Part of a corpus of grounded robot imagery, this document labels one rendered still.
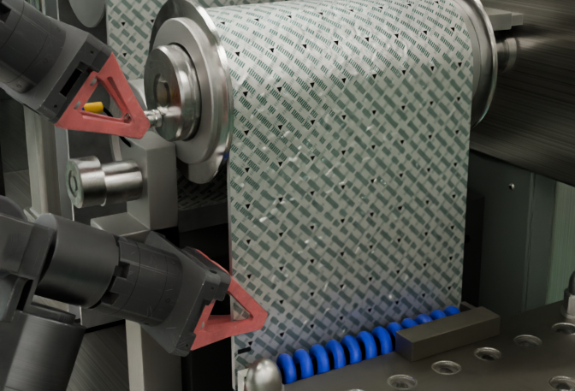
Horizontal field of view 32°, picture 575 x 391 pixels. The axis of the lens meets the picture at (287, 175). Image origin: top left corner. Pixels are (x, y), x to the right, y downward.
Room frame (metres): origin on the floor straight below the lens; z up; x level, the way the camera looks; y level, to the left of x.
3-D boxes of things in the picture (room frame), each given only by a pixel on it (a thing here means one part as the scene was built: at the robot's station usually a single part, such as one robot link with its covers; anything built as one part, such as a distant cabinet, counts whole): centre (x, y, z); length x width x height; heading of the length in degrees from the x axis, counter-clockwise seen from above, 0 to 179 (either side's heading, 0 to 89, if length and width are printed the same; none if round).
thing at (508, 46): (0.92, -0.17, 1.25); 0.07 x 0.04 x 0.04; 121
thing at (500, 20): (0.92, -0.18, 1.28); 0.06 x 0.05 x 0.02; 121
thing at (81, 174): (0.76, 0.16, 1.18); 0.04 x 0.02 x 0.04; 31
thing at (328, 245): (0.78, -0.06, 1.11); 0.23 x 0.01 x 0.18; 121
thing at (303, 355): (0.76, -0.07, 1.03); 0.21 x 0.04 x 0.03; 121
